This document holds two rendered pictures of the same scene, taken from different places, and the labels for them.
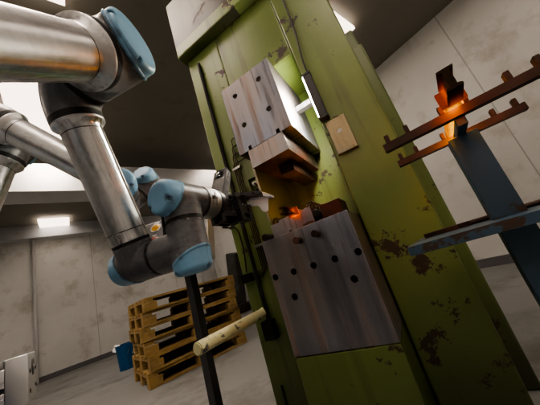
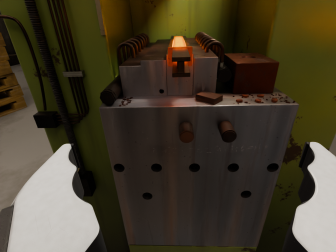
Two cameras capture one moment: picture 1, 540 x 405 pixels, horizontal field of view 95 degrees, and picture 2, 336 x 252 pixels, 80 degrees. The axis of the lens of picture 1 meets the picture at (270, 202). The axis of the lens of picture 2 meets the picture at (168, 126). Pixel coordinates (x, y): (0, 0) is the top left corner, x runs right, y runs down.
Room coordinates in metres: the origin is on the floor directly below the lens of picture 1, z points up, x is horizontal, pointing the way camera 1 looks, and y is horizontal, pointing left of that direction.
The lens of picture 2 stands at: (0.66, 0.10, 1.07)
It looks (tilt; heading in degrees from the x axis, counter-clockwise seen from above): 28 degrees down; 338
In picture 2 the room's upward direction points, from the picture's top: 2 degrees counter-clockwise
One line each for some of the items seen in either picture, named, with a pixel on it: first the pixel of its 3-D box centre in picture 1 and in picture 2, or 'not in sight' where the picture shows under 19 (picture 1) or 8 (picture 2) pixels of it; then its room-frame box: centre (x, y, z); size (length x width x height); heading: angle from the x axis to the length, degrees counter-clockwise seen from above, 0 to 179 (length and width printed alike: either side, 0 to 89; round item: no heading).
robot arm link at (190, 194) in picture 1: (180, 201); not in sight; (0.49, 0.18, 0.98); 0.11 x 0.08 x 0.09; 154
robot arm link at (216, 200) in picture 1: (206, 202); not in sight; (0.56, 0.14, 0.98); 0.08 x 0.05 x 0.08; 64
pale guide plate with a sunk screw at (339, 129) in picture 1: (341, 134); not in sight; (1.02, -0.40, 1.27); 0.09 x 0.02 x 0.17; 64
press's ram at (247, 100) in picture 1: (279, 119); not in sight; (1.21, -0.19, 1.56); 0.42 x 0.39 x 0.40; 154
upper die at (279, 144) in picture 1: (286, 161); not in sight; (1.23, -0.15, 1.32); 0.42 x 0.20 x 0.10; 154
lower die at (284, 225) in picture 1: (308, 224); (170, 57); (1.23, -0.15, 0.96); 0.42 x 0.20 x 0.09; 154
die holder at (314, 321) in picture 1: (339, 273); (188, 132); (1.22, -0.21, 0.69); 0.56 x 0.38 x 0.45; 154
